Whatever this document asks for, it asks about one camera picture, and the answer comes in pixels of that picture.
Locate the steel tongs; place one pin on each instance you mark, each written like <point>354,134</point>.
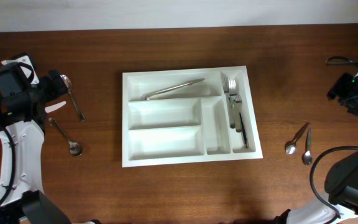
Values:
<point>171,88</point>

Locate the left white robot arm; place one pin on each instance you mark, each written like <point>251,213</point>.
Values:
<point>21,191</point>

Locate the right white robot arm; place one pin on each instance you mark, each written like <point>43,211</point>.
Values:
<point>339,201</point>

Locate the steel fork dark handle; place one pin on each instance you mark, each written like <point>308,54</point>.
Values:
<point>244,135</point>

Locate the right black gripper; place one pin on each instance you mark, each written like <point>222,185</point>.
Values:
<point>336,89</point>

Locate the large steel spoon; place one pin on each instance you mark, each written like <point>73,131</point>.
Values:
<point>69,85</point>

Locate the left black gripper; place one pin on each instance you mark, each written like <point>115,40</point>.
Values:
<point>49,81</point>

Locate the white plastic cutlery tray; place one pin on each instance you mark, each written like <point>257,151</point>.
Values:
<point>190,124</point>

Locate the steel teaspoon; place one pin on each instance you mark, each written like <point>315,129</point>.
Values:
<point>307,158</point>
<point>290,146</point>

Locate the white plastic knife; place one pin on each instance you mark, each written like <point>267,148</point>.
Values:
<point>55,107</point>

